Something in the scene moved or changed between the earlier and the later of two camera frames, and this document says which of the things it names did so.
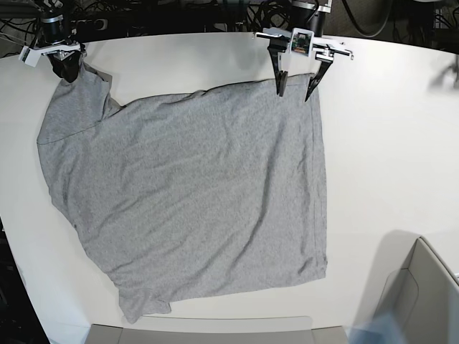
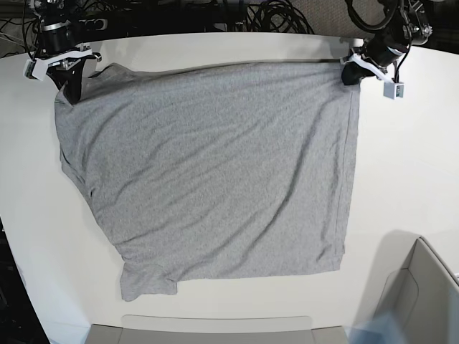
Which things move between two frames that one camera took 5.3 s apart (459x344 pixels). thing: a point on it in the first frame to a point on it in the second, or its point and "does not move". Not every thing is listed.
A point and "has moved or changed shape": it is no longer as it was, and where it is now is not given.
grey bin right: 411,280 does not move
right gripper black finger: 277,46 to 351,74
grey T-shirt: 190,194 has moved or changed shape
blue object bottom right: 384,330 does not move
